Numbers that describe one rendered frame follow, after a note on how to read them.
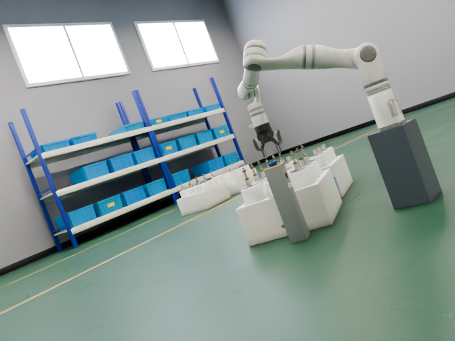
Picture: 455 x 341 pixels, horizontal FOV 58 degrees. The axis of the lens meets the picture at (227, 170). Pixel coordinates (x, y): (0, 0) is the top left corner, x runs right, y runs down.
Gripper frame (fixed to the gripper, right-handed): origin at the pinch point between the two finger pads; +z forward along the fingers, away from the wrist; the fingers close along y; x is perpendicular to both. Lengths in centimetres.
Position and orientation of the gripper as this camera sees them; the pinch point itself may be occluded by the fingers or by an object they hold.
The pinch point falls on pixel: (271, 153)
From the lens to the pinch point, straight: 196.1
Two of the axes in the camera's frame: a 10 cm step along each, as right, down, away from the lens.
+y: 9.3, -3.5, 1.3
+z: 3.5, 9.4, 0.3
